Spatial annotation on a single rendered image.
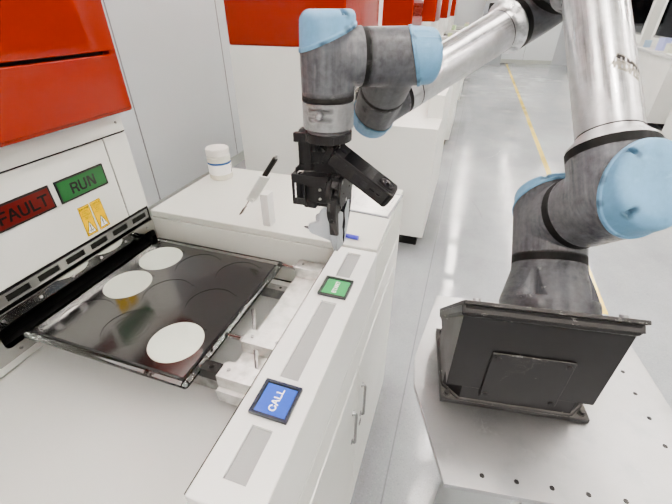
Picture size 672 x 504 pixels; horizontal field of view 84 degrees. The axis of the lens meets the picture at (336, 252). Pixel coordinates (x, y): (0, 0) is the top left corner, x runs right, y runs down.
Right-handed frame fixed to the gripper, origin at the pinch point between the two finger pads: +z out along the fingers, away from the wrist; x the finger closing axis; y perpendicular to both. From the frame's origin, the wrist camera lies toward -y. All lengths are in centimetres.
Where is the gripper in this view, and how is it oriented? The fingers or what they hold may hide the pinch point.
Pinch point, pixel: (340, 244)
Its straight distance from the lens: 66.6
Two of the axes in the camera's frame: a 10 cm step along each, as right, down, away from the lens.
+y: -9.5, -1.7, 2.6
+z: 0.0, 8.3, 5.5
